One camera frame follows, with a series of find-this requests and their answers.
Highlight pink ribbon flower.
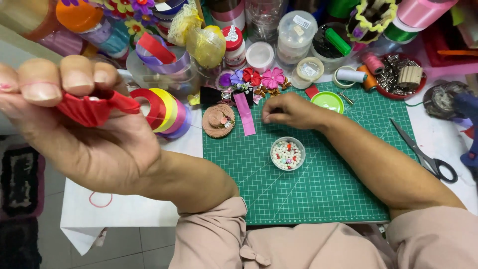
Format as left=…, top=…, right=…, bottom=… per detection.
left=261, top=67, right=287, bottom=90

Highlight green lighter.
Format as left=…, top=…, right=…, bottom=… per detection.
left=324, top=28, right=352, bottom=57

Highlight red round bowl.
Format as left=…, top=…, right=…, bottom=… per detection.
left=375, top=53, right=428, bottom=100

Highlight red ribbon loop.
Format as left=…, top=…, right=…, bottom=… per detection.
left=137, top=32, right=177, bottom=65

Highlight stack of clear plastic containers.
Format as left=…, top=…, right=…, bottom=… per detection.
left=276, top=10, right=318, bottom=72

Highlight black bow with brooch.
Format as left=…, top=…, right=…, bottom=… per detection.
left=200, top=86, right=255, bottom=107

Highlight green cutting mat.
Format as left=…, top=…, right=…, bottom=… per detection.
left=202, top=80, right=419, bottom=226

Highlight black handled scissors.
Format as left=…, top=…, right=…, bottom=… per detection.
left=390, top=118, right=459, bottom=184

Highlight dark rug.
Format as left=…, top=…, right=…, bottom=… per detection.
left=0, top=217, right=42, bottom=269

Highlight bunch of felt flowers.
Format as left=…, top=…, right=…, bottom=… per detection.
left=61, top=0, right=156, bottom=38

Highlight red fabric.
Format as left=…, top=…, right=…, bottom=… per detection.
left=421, top=11, right=478, bottom=68

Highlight brown translucent jar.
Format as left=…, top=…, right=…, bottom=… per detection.
left=0, top=0, right=85, bottom=57

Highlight green round lid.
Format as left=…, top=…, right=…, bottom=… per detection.
left=310, top=91, right=345, bottom=115

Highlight basket with yellow trim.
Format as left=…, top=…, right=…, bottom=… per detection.
left=345, top=0, right=399, bottom=44

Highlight heap of metal clips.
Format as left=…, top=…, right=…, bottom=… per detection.
left=377, top=55, right=424, bottom=96

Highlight clear tub of black pins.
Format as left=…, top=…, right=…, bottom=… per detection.
left=311, top=22, right=354, bottom=74

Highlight purple ribbon loop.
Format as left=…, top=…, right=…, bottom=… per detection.
left=135, top=35, right=191, bottom=75

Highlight beige cardboard piece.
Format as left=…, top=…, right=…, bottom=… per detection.
left=397, top=66, right=423, bottom=89

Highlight black roll in plastic wrap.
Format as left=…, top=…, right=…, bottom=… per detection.
left=423, top=81, right=475, bottom=120

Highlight clear jar with cream lid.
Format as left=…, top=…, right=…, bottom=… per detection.
left=291, top=56, right=325, bottom=90

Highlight white lidded jar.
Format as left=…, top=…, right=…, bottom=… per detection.
left=245, top=41, right=275, bottom=74

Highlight orange round jar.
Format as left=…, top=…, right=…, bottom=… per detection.
left=56, top=0, right=105, bottom=34

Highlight person's left hand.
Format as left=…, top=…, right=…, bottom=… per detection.
left=0, top=55, right=163, bottom=196

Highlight pink thread spool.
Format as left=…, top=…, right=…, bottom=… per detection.
left=360, top=51, right=385, bottom=75

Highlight large pink ribbon roll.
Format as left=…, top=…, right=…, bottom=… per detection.
left=396, top=0, right=458, bottom=30

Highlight red ribbon flower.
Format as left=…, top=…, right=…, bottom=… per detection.
left=242, top=67, right=263, bottom=87

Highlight yellow mesh ball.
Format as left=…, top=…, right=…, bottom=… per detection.
left=185, top=25, right=227, bottom=70

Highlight black and pink rug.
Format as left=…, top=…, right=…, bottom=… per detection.
left=0, top=143, right=46, bottom=222

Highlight red ribbon roll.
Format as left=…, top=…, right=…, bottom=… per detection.
left=130, top=88, right=167, bottom=130

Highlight white paper table cover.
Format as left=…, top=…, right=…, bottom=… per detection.
left=60, top=108, right=204, bottom=256

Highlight purple ribbon roll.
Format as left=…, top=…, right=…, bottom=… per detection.
left=159, top=106, right=193, bottom=141

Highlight white tape roll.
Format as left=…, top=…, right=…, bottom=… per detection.
left=332, top=66, right=358, bottom=89

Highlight blue glue gun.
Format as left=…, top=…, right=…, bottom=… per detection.
left=451, top=92, right=478, bottom=169

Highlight orange thread spool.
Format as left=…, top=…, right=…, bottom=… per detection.
left=356, top=65, right=379, bottom=92

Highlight clear plastic bowl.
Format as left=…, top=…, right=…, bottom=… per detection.
left=125, top=46, right=202, bottom=98

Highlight clear plastic bottle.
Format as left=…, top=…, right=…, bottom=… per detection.
left=244, top=0, right=288, bottom=42

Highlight yellow ribbon roll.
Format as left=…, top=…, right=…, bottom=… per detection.
left=149, top=88, right=178, bottom=134

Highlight roll with pink band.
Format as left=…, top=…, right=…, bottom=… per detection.
left=208, top=0, right=246, bottom=33

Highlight metal hair clip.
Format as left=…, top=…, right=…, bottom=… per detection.
left=338, top=91, right=356, bottom=106

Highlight person's right hand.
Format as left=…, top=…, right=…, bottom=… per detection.
left=261, top=92, right=330, bottom=131

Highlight blue ribbon flower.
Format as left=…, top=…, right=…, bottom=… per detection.
left=229, top=69, right=245, bottom=86

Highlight yellow lace trim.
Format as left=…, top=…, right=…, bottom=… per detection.
left=167, top=3, right=204, bottom=48

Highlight pink ribbon strip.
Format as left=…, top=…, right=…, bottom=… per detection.
left=233, top=92, right=257, bottom=137

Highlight white thread spool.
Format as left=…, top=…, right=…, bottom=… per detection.
left=336, top=69, right=369, bottom=84

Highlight purple ribbon flower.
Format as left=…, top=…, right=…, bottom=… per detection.
left=218, top=72, right=234, bottom=89

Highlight small clear bead bowl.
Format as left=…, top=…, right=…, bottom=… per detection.
left=270, top=136, right=306, bottom=172

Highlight bright green ribbon roll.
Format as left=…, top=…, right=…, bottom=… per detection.
left=326, top=0, right=361, bottom=19

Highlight brown woven miniature hat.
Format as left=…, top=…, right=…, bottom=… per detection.
left=202, top=103, right=236, bottom=139

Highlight person's pink clothing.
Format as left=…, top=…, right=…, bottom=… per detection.
left=168, top=196, right=478, bottom=269

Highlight glue bottle with red cap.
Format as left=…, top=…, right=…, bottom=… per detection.
left=221, top=25, right=247, bottom=70

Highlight heap of white pearl beads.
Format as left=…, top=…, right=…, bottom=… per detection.
left=272, top=140, right=302, bottom=170

